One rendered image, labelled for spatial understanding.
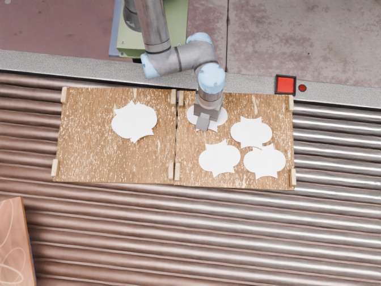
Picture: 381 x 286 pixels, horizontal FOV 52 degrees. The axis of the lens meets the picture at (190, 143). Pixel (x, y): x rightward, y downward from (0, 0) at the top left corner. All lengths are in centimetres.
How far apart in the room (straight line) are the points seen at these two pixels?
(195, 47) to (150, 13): 17
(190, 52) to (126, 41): 43
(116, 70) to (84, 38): 123
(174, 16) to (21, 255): 99
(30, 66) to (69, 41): 115
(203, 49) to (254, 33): 155
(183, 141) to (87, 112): 36
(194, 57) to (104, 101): 44
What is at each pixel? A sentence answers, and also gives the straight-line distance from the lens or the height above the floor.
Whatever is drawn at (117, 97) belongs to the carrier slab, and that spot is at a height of 94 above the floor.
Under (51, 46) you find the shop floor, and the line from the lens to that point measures 276.
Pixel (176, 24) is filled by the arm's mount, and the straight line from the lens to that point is 156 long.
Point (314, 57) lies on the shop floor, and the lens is 270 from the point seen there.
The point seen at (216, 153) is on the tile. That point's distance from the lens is 135.
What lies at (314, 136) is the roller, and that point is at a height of 92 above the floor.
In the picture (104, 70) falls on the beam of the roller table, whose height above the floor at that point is 92.
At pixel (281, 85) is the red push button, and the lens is 149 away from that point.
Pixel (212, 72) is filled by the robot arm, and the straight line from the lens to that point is 111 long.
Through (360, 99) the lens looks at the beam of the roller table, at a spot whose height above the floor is 92.
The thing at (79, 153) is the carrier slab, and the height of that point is 94.
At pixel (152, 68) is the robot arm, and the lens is 115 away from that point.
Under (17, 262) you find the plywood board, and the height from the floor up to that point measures 104.
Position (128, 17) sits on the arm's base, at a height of 100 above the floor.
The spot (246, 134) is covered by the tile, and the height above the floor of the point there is 95.
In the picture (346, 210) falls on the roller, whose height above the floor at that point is 92.
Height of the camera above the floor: 224
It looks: 73 degrees down
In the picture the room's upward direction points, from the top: 1 degrees clockwise
